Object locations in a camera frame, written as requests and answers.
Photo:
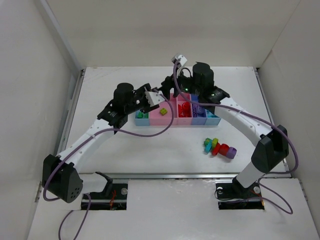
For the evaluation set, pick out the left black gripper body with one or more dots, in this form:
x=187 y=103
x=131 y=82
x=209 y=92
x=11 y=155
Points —
x=144 y=99

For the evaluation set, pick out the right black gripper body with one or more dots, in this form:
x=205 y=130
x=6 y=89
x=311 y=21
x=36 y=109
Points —
x=169 y=84

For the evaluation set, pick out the lime green lego brick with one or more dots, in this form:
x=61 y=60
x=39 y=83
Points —
x=163 y=111

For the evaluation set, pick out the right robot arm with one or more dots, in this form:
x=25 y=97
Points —
x=271 y=142

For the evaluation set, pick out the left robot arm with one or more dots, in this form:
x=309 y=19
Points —
x=61 y=179

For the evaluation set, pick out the red legos in bin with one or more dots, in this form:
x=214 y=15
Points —
x=184 y=109

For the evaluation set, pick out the purple legos in bin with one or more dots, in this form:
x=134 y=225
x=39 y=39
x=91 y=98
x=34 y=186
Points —
x=198 y=111

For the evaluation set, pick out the teal legos in bin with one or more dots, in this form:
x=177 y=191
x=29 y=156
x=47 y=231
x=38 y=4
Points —
x=210 y=114

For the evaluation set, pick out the left light blue bin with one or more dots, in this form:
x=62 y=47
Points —
x=141 y=119

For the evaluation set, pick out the large pink bin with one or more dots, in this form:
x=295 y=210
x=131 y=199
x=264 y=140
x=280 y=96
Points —
x=157 y=119

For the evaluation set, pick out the purple blue bin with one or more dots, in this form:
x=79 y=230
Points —
x=197 y=121

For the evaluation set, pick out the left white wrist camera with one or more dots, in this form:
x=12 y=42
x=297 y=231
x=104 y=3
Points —
x=154 y=98

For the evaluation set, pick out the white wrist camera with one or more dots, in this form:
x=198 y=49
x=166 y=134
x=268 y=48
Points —
x=179 y=60
x=154 y=98

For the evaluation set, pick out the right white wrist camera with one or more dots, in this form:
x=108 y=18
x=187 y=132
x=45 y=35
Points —
x=179 y=60

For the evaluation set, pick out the aluminium rail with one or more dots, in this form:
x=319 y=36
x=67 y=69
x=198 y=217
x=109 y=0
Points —
x=170 y=176

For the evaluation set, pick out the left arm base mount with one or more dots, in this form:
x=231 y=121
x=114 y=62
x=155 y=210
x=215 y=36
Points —
x=112 y=197

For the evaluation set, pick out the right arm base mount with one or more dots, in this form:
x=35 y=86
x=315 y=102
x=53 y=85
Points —
x=247 y=199

